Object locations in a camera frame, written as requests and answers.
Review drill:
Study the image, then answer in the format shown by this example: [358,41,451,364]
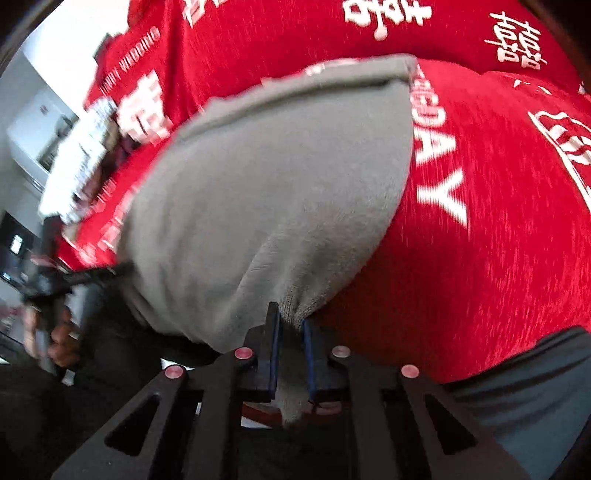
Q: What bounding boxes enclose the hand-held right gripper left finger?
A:
[51,302,281,480]

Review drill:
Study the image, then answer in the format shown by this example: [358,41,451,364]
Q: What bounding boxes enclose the white patterned cloth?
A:
[39,99,123,227]

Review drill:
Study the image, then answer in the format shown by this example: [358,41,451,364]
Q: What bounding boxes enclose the grey knit sweater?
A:
[117,54,419,430]

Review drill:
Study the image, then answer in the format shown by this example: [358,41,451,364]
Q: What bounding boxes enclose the red printed sofa cover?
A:
[60,0,591,384]

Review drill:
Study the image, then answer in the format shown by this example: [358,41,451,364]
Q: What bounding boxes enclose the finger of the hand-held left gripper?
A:
[69,263,136,283]

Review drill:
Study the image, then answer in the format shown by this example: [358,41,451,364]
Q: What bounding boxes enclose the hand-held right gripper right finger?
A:
[302,318,532,480]

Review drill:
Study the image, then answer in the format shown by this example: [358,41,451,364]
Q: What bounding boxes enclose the person's grey trousers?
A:
[443,325,591,480]

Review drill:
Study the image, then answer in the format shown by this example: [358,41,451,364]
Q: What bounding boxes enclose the person's left hand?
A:
[23,305,86,370]

